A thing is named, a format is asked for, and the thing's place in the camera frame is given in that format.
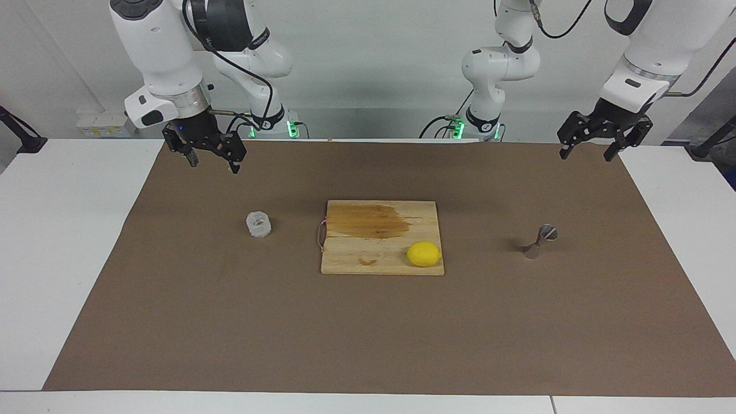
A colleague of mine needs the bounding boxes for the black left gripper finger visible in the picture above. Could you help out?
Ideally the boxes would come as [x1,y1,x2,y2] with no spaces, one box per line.
[557,112,599,160]
[603,117,654,162]

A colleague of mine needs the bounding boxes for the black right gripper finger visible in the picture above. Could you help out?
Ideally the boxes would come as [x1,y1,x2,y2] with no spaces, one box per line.
[201,133,248,175]
[162,125,200,168]

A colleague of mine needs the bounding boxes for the grey stone-like ring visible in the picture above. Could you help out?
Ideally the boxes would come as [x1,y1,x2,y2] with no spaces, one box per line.
[246,212,272,239]

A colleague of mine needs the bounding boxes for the metal double jigger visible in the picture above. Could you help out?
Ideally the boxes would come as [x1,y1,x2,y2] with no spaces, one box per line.
[522,224,559,260]

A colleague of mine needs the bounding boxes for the black clamp stand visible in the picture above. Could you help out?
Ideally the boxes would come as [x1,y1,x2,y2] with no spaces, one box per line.
[690,115,736,161]
[0,106,48,154]

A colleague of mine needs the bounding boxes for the wooden cutting board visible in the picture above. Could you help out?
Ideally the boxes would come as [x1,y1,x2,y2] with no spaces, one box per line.
[317,200,445,277]

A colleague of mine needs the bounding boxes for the brown paper table mat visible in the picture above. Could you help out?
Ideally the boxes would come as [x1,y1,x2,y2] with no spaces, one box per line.
[43,140,736,397]

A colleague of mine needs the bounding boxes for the yellow lemon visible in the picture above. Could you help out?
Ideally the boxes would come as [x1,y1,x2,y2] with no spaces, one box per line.
[407,241,443,268]

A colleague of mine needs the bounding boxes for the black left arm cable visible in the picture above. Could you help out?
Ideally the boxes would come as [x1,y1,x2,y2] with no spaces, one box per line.
[530,0,736,98]

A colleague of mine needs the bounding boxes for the black base cables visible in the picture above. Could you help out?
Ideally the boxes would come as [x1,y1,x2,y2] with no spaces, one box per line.
[419,87,478,140]

